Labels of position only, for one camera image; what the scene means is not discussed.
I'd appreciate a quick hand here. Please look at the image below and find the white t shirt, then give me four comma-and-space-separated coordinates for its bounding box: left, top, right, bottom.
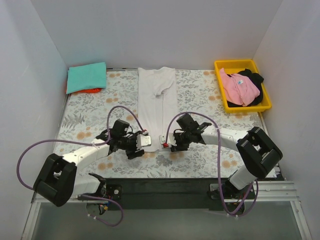
138, 67, 179, 152

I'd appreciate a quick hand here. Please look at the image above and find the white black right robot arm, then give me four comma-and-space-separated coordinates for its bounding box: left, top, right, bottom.
162, 113, 283, 199

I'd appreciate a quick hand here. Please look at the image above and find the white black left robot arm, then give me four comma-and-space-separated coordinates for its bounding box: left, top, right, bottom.
33, 120, 152, 207

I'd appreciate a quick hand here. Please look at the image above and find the floral patterned table mat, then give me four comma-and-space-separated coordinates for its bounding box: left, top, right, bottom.
53, 70, 263, 178

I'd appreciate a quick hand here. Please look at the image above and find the orange folded t shirt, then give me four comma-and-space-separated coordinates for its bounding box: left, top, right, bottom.
65, 80, 102, 94

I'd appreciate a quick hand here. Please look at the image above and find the pink t shirt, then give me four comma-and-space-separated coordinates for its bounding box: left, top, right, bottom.
219, 68, 261, 107

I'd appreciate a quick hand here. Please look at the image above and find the teal folded t shirt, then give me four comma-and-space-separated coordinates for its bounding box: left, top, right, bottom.
66, 62, 107, 94

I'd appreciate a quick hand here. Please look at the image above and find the black t shirt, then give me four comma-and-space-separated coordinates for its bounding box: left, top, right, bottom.
227, 68, 264, 108

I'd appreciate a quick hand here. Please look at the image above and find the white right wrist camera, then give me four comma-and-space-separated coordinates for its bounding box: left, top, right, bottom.
159, 132, 177, 148

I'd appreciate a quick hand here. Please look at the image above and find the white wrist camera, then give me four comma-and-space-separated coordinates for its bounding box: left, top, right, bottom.
159, 132, 177, 148
136, 134, 152, 150

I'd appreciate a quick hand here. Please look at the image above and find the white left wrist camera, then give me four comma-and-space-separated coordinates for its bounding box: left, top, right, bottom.
136, 134, 152, 150

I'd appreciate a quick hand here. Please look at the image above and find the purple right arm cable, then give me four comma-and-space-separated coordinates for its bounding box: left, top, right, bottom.
162, 111, 259, 218

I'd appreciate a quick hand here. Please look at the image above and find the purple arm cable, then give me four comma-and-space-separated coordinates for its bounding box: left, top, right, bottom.
16, 105, 151, 227
162, 111, 259, 218

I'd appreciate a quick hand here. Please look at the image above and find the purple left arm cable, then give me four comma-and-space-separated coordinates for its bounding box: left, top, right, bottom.
16, 105, 151, 227

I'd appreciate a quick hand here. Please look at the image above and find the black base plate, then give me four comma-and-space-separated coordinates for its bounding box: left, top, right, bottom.
44, 176, 286, 212

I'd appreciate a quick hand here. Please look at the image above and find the aluminium frame rail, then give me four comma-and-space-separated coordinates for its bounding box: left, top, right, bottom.
22, 179, 312, 240

